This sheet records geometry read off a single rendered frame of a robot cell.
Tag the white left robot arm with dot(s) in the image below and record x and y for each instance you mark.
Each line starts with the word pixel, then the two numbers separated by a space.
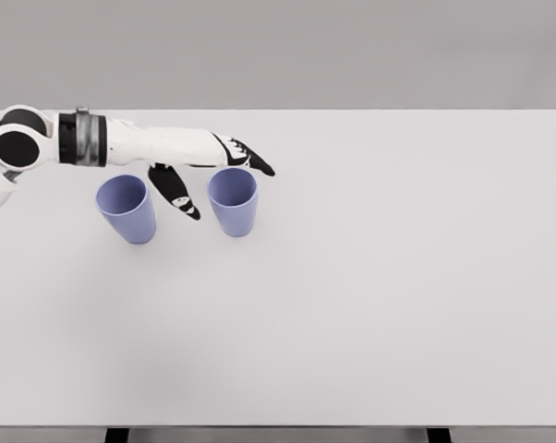
pixel 84 138

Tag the blue plastic cup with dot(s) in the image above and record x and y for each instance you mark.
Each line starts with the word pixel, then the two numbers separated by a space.
pixel 234 203
pixel 129 210

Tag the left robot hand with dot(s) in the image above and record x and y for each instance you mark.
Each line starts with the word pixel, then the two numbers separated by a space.
pixel 190 145

